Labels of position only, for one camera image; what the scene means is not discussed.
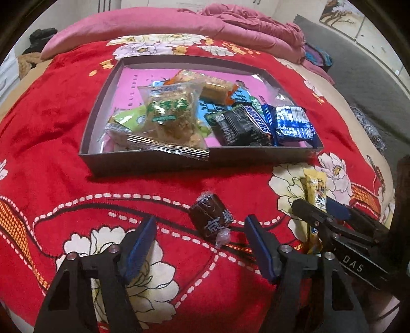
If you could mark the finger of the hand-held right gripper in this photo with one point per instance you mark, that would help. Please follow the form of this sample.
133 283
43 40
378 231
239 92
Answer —
339 209
310 213

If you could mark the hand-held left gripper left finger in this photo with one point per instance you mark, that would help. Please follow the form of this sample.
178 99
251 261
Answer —
141 246

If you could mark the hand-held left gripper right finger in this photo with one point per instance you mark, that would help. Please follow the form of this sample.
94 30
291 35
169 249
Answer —
259 249

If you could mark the yellow snack packet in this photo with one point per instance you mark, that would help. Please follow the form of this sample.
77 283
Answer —
315 189

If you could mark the brown candy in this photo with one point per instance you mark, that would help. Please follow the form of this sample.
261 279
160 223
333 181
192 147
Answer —
209 214

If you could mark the grey tray with pink book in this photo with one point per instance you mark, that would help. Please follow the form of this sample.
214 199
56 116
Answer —
160 165

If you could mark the blue cookie packet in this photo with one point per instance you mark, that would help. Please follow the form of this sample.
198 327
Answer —
293 123

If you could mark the brown chocolate bar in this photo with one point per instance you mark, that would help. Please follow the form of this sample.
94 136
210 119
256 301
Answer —
254 121

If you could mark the black green pea packet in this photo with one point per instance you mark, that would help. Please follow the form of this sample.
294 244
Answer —
229 128

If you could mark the green label pastry packet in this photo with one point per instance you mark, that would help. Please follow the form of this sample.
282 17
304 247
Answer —
173 121

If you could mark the small green snack packet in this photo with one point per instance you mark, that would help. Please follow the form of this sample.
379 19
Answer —
128 117

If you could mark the orange cracker packet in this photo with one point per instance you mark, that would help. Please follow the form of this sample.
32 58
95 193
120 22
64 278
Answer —
205 85

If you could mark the dark patterned cloth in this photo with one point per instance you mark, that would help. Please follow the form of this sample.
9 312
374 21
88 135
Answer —
368 125

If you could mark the red floral blanket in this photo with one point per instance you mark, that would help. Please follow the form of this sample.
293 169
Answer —
64 160

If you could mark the purple teal clothes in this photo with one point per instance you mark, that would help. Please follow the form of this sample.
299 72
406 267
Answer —
317 56

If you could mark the tan knitted cloth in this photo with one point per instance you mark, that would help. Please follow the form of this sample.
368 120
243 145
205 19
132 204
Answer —
27 62

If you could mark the pink duvet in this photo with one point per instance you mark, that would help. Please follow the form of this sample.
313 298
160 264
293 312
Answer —
128 28

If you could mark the black bag pile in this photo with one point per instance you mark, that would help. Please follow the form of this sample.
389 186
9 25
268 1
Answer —
41 35

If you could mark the floral wall mural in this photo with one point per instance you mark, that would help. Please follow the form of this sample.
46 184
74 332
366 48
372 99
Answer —
346 16

